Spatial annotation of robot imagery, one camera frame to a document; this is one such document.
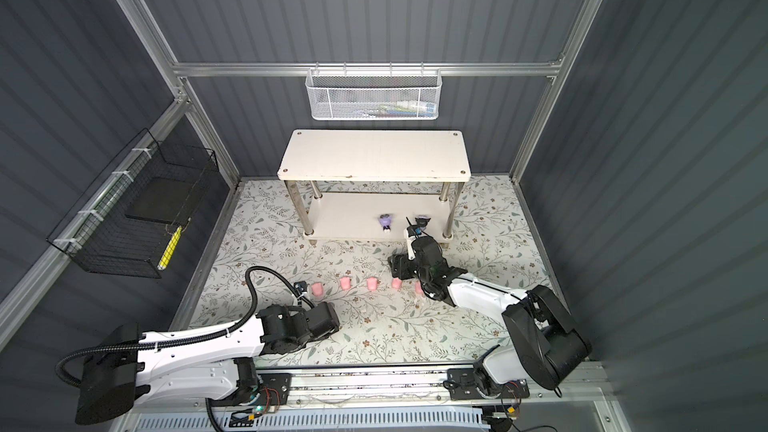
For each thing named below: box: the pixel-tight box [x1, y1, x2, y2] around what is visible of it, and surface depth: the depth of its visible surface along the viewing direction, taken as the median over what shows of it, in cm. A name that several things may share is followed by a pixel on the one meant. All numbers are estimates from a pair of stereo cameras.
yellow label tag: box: [157, 226, 183, 270], surface depth 70 cm
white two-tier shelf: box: [277, 130, 471, 243], surface depth 98 cm
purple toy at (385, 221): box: [378, 214, 393, 233], surface depth 98 cm
